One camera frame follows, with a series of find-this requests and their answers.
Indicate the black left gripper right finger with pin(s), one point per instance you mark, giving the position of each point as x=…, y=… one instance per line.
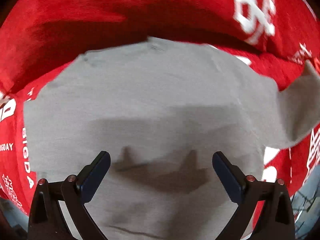
x=276, y=220

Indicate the grey knit garment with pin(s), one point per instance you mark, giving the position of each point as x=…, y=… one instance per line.
x=161, y=109

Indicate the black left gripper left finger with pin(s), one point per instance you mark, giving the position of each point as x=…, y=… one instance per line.
x=46, y=220

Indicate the red blanket with white print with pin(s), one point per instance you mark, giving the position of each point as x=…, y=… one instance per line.
x=40, y=38

